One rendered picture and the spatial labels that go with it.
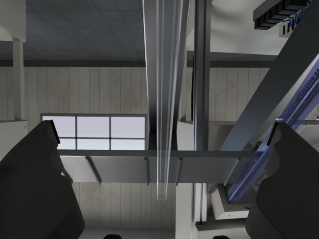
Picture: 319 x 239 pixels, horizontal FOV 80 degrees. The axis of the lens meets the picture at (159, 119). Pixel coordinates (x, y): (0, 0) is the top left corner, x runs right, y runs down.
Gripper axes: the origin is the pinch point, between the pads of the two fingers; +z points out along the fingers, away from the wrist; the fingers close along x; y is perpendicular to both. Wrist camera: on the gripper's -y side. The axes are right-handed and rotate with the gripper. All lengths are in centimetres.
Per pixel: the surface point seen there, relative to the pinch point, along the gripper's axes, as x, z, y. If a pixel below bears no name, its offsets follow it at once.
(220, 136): 24, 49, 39
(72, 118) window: -167, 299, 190
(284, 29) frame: 45, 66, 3
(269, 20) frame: 32, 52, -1
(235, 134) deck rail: 17.3, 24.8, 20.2
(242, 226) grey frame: 26, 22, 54
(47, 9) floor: -107, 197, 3
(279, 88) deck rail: 19.0, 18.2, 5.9
